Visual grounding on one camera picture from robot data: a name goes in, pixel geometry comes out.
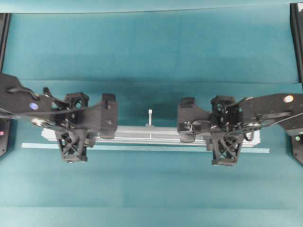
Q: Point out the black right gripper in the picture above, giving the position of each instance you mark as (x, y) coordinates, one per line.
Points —
(225, 116)

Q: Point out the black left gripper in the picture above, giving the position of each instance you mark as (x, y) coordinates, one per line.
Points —
(74, 113)

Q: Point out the large silver aluminium rail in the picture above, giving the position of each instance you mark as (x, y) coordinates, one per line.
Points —
(149, 135)

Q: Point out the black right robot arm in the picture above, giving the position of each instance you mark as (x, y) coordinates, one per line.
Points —
(285, 110)

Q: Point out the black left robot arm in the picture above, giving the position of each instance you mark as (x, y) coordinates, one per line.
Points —
(21, 103)

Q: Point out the white plastic zip tie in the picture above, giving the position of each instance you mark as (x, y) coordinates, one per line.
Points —
(149, 123)

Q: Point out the teal cloth table cover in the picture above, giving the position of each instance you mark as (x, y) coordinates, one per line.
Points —
(150, 54)

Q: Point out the thin flat metal strip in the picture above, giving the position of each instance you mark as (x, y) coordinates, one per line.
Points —
(143, 148)

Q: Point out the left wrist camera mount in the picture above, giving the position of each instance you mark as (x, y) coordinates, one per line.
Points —
(73, 144)

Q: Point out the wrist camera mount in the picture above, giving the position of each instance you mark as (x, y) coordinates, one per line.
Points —
(73, 144)
(225, 148)

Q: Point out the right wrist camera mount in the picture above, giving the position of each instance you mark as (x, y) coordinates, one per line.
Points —
(225, 148)

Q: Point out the black left frame post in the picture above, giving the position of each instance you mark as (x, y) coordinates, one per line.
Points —
(4, 30)

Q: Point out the black frame post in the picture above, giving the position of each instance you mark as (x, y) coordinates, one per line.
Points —
(4, 30)
(296, 23)

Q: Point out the black right frame post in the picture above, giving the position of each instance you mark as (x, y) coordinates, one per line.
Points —
(296, 23)

